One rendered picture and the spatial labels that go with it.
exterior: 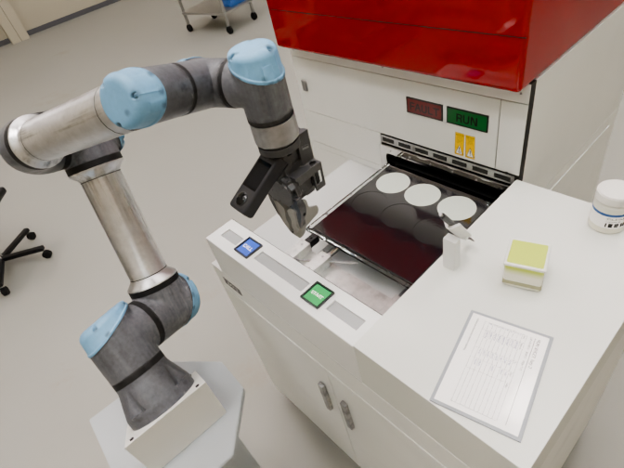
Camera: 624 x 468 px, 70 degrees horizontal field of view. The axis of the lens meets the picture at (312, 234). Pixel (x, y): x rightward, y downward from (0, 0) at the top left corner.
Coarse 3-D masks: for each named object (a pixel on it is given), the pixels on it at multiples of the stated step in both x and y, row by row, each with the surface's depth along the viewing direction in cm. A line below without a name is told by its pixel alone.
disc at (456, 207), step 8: (448, 200) 122; (456, 200) 122; (464, 200) 121; (440, 208) 121; (448, 208) 120; (456, 208) 119; (464, 208) 119; (472, 208) 118; (448, 216) 118; (456, 216) 117; (464, 216) 116
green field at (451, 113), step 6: (450, 114) 116; (456, 114) 115; (462, 114) 113; (468, 114) 112; (474, 114) 111; (450, 120) 117; (456, 120) 116; (462, 120) 114; (468, 120) 113; (474, 120) 112; (480, 120) 110; (486, 120) 109; (468, 126) 114; (474, 126) 113; (480, 126) 111; (486, 126) 110
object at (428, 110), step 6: (408, 102) 124; (414, 102) 122; (420, 102) 121; (408, 108) 125; (414, 108) 124; (420, 108) 122; (426, 108) 121; (432, 108) 119; (438, 108) 118; (426, 114) 122; (432, 114) 120; (438, 114) 119
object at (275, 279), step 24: (216, 240) 120; (240, 240) 119; (264, 240) 116; (240, 264) 112; (264, 264) 110; (288, 264) 108; (264, 288) 109; (288, 288) 102; (336, 288) 100; (288, 312) 106; (312, 312) 96; (336, 312) 95; (360, 312) 93; (312, 336) 104; (336, 336) 91; (360, 336) 89; (336, 360) 101
